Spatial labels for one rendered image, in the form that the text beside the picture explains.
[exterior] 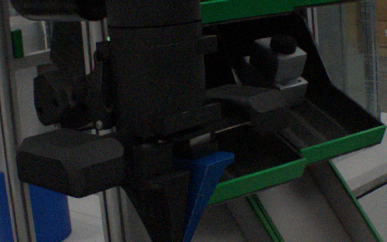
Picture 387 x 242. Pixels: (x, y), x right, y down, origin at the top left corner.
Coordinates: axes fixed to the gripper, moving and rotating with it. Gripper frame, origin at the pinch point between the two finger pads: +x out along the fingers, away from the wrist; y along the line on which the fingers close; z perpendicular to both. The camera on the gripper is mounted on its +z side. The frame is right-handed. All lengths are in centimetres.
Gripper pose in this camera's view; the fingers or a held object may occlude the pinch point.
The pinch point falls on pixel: (167, 214)
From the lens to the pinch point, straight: 54.6
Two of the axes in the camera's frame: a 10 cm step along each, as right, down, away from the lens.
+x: 0.6, 9.7, 2.3
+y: -7.0, 2.0, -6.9
